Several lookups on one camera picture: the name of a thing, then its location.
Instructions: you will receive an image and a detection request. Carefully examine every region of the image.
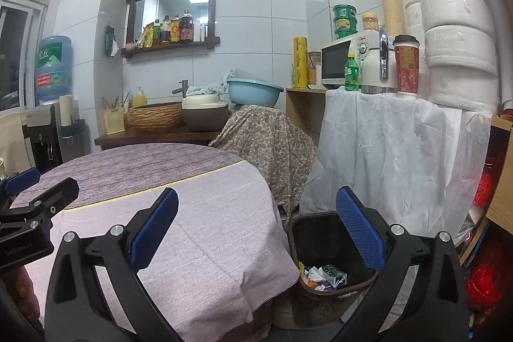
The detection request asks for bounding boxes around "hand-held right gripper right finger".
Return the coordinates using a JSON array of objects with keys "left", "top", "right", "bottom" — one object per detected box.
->
[{"left": 335, "top": 186, "right": 470, "bottom": 342}]

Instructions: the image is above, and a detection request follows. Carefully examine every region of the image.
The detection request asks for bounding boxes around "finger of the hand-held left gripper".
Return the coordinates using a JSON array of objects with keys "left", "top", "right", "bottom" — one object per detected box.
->
[
  {"left": 0, "top": 176, "right": 80, "bottom": 235},
  {"left": 0, "top": 167, "right": 41, "bottom": 200}
]

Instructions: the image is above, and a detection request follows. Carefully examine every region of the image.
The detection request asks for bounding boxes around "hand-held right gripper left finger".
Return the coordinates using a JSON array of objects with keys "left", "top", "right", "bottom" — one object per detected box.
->
[{"left": 44, "top": 187, "right": 180, "bottom": 342}]

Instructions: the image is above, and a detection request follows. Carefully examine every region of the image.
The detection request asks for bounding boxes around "black trash bin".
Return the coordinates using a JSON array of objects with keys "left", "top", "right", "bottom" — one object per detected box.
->
[{"left": 287, "top": 211, "right": 380, "bottom": 330}]

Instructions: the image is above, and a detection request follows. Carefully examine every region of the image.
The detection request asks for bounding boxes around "person's left hand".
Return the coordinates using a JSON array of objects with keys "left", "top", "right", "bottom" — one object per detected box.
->
[{"left": 11, "top": 270, "right": 41, "bottom": 329}]

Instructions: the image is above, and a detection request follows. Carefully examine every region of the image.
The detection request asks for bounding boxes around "black water dispenser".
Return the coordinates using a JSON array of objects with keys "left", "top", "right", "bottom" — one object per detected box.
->
[{"left": 22, "top": 104, "right": 65, "bottom": 175}]

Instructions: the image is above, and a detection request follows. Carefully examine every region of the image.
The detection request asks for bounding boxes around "green white small box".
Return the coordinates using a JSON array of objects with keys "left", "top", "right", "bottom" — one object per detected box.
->
[{"left": 322, "top": 264, "right": 348, "bottom": 289}]

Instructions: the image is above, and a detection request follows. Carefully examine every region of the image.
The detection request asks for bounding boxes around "paper cup dispenser tube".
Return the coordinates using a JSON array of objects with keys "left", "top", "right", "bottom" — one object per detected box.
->
[{"left": 59, "top": 94, "right": 87, "bottom": 146}]

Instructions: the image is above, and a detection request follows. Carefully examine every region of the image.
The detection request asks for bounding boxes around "white cover cloth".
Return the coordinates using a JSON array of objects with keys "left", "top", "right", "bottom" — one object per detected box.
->
[{"left": 299, "top": 87, "right": 494, "bottom": 232}]

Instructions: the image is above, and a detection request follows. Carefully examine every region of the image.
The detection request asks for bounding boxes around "dark wooden counter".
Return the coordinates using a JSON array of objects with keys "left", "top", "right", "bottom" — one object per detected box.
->
[{"left": 95, "top": 125, "right": 227, "bottom": 151}]

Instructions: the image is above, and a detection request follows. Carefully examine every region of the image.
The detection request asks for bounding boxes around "chopstick holder box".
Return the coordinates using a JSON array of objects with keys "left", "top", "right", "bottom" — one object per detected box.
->
[{"left": 102, "top": 89, "right": 131, "bottom": 135}]

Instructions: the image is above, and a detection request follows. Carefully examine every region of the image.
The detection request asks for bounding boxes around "wicker basket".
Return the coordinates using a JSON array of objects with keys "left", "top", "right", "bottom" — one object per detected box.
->
[{"left": 127, "top": 102, "right": 186, "bottom": 133}]

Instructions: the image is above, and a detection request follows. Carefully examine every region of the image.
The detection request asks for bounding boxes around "blue water jug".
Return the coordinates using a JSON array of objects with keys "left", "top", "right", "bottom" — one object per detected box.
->
[{"left": 34, "top": 35, "right": 74, "bottom": 106}]

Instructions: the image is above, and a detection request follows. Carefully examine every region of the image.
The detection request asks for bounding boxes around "brown wash basin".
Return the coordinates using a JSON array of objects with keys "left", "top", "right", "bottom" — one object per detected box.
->
[{"left": 182, "top": 94, "right": 230, "bottom": 133}]

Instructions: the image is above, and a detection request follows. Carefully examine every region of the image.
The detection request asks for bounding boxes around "floral patterned cloth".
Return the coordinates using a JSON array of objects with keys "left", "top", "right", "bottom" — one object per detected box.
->
[{"left": 207, "top": 105, "right": 318, "bottom": 211}]

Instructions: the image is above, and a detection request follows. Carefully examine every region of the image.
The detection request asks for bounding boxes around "window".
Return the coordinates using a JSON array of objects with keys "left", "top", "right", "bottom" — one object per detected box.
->
[{"left": 0, "top": 0, "right": 46, "bottom": 113}]

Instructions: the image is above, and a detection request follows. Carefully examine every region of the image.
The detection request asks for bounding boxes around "light wooden cabinet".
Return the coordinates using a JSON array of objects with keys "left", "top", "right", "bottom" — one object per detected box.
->
[{"left": 285, "top": 85, "right": 328, "bottom": 152}]

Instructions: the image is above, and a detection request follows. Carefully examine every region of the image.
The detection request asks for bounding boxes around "red plastic bag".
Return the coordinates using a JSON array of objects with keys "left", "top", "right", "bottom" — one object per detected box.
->
[{"left": 466, "top": 246, "right": 513, "bottom": 313}]

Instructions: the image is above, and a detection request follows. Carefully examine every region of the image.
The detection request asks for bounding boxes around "metal faucet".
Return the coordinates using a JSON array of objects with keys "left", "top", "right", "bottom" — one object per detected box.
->
[{"left": 172, "top": 79, "right": 190, "bottom": 99}]

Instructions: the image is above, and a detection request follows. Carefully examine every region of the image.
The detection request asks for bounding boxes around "light blue towel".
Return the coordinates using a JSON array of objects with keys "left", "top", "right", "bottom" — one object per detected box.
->
[{"left": 186, "top": 67, "right": 245, "bottom": 99}]

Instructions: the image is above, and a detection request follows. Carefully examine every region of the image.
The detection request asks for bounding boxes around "light wooden board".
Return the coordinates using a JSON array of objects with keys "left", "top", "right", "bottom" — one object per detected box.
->
[{"left": 486, "top": 115, "right": 513, "bottom": 235}]

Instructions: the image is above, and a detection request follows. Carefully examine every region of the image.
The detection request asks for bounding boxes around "green soda bottle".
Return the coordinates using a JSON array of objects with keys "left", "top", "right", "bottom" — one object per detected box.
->
[{"left": 344, "top": 53, "right": 360, "bottom": 93}]

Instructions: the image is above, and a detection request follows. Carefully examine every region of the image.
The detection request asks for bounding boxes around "green tissue pack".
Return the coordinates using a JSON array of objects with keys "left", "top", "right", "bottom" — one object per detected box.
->
[{"left": 105, "top": 25, "right": 120, "bottom": 56}]

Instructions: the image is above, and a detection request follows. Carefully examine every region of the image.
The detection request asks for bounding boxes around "white electric kettle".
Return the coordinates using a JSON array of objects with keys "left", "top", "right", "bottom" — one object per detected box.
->
[{"left": 360, "top": 27, "right": 398, "bottom": 95}]

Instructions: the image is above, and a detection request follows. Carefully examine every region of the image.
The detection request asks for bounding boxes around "glass storage jar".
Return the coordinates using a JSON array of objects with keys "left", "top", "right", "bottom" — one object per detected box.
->
[{"left": 307, "top": 51, "right": 322, "bottom": 85}]

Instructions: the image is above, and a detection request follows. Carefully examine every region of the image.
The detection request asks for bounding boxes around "blue plastic basin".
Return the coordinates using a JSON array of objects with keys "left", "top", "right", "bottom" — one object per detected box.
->
[{"left": 226, "top": 78, "right": 285, "bottom": 107}]

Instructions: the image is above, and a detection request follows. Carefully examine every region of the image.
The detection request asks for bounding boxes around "white microwave oven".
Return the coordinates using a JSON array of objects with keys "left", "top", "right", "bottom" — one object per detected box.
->
[{"left": 320, "top": 30, "right": 381, "bottom": 88}]

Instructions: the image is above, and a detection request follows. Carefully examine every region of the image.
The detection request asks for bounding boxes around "red paper coffee cup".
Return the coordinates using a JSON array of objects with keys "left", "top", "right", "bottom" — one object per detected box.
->
[{"left": 392, "top": 34, "right": 421, "bottom": 96}]

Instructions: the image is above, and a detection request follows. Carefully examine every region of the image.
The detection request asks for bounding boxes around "yellow wrapped roll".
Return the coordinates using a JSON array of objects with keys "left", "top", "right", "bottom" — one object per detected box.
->
[{"left": 293, "top": 37, "right": 309, "bottom": 89}]

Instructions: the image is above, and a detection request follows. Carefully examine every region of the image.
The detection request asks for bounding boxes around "yellow seasoning packet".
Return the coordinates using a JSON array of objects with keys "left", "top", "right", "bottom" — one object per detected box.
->
[{"left": 141, "top": 23, "right": 156, "bottom": 48}]

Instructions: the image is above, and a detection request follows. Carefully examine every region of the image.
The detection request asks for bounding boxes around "green instant noodle bowl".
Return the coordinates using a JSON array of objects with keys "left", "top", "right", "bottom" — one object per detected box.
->
[
  {"left": 332, "top": 4, "right": 357, "bottom": 21},
  {"left": 333, "top": 18, "right": 358, "bottom": 40}
]

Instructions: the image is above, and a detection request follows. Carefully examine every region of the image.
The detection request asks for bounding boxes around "dark sauce bottle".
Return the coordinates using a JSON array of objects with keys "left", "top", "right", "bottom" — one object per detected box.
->
[{"left": 179, "top": 10, "right": 194, "bottom": 42}]

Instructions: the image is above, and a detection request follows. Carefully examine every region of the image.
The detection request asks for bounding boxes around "stack of white foam bowls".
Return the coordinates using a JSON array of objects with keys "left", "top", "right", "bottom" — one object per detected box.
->
[{"left": 407, "top": 0, "right": 501, "bottom": 115}]

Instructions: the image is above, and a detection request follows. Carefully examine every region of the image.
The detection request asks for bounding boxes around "wooden framed mirror shelf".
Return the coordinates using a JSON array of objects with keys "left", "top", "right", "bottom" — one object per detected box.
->
[{"left": 122, "top": 0, "right": 222, "bottom": 61}]

